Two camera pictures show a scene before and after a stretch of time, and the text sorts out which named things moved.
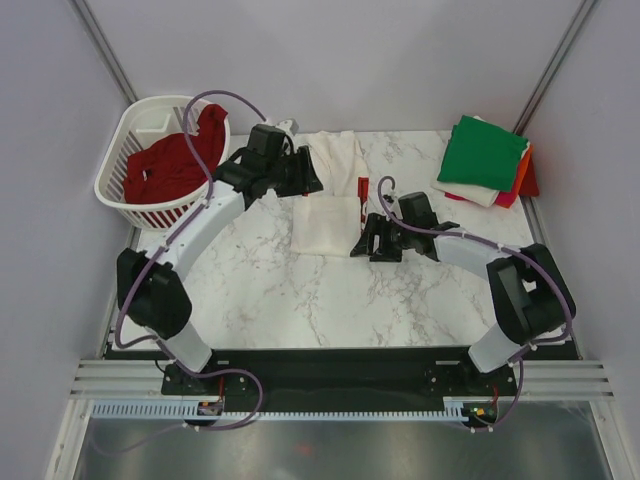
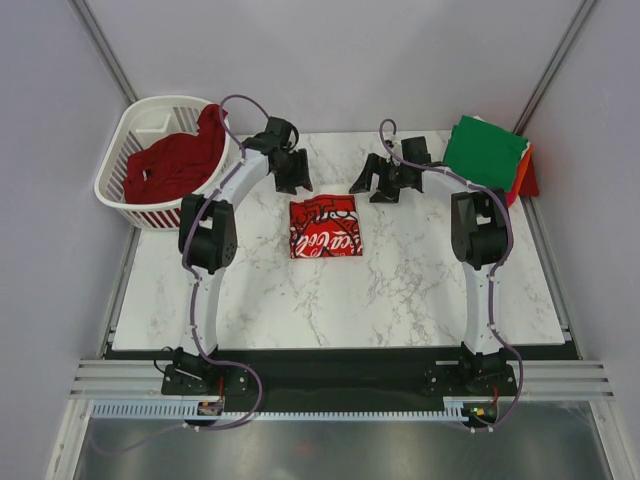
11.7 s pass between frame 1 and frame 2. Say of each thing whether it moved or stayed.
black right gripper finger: moved
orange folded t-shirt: stayed
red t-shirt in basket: stayed
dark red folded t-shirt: stayed
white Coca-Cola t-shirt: moved
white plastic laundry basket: stayed
